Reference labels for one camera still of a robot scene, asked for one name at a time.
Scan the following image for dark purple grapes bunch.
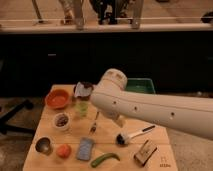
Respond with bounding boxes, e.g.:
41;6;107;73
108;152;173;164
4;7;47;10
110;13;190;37
56;116;68;127

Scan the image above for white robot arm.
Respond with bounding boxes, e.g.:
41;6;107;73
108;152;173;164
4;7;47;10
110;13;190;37
90;68;213;140

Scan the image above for black white dish brush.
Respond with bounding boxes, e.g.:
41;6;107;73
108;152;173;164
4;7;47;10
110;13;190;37
116;125;155;146

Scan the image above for metal fork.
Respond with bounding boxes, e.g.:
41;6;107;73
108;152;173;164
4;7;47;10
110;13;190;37
90;111;100;133

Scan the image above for green plastic tray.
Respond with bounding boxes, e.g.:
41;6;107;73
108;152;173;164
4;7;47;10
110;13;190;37
125;78;155;94

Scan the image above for green translucent cup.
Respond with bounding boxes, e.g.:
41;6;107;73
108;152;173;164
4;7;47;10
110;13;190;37
75;101;88;117

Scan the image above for brown black box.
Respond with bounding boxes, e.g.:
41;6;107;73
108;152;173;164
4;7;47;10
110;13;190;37
134;140;157;167

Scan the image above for blue sponge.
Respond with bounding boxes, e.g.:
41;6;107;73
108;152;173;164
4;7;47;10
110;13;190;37
76;137;94;161

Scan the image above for green chili pepper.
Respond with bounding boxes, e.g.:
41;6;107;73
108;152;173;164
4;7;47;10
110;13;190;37
90;153;120;168

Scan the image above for orange tomato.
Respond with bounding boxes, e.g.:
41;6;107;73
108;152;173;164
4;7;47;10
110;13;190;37
56;144;71;158

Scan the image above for orange plastic bowl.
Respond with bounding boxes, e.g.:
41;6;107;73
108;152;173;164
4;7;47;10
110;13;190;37
45;89;69;109

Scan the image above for small metal cup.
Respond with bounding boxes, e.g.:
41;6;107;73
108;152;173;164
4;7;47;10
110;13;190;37
35;137;52;155

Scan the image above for black office chair base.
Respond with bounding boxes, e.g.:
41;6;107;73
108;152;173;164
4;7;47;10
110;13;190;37
0;100;35;135

